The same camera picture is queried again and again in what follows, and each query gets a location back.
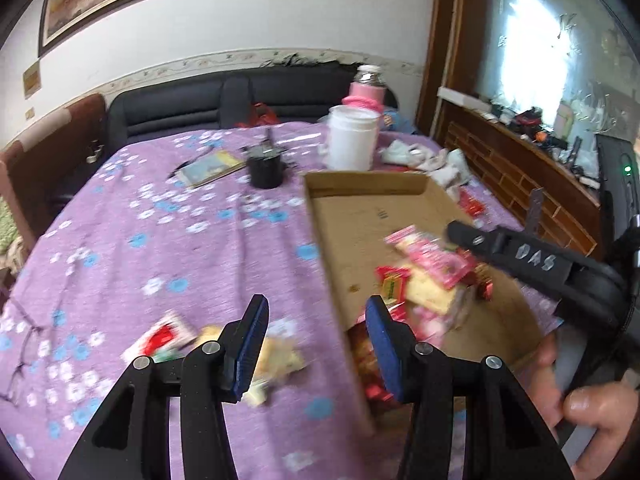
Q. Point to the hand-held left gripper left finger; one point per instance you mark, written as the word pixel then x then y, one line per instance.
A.
pixel 250 345

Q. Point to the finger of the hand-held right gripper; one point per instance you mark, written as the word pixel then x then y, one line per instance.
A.
pixel 475 240

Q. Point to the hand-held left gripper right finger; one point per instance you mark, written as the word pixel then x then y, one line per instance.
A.
pixel 382 350

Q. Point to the beige snack packet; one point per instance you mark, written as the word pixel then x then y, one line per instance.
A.
pixel 280 360

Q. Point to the cardboard box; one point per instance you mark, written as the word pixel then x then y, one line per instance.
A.
pixel 360 220

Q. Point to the person's right hand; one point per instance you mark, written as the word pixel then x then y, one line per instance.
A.
pixel 600 405

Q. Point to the loose red candy wrapper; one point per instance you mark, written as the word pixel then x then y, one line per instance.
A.
pixel 470 205

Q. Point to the dark phone stand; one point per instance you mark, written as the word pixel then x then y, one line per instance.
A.
pixel 535 205

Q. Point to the wooden sideboard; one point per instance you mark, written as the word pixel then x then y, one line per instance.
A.
pixel 500 170

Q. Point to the crumpled white cloth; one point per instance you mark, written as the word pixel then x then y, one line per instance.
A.
pixel 450 165

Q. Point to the white red snack packet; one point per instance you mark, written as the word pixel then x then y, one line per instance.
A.
pixel 160 335

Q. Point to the purple floral tablecloth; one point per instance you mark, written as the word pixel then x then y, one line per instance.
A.
pixel 175 240

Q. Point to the red black tool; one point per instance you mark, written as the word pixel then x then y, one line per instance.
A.
pixel 530 120

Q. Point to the flat white box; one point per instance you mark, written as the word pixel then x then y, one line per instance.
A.
pixel 460 100

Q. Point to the blue printed pouch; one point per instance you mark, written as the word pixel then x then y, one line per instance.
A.
pixel 395 121

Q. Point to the black electronic device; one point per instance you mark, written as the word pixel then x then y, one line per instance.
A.
pixel 620 160

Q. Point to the white plastic jar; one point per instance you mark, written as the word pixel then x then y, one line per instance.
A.
pixel 350 140

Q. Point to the black cup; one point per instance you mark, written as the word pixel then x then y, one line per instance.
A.
pixel 265 172

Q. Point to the pink thermos bottle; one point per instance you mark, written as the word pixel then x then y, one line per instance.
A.
pixel 367 92

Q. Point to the black pen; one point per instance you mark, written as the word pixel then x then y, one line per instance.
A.
pixel 177 169

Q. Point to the bright window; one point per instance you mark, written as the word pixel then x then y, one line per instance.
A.
pixel 540 35

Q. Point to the red bag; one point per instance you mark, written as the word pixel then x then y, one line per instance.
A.
pixel 260 115

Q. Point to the dark cloth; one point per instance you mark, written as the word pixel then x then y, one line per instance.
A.
pixel 300 60

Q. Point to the black sofa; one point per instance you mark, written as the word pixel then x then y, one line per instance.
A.
pixel 175 105

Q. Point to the green patterned cloth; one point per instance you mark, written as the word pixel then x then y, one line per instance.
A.
pixel 7 225

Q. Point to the brown upholstered chair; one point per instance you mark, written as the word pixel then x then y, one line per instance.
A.
pixel 50 160

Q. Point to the purple frame eyeglasses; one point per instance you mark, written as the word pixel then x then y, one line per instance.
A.
pixel 15 385

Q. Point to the wall outlet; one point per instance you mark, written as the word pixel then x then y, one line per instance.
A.
pixel 29 112

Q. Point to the small tan wall plaque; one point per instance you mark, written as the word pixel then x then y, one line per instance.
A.
pixel 31 80

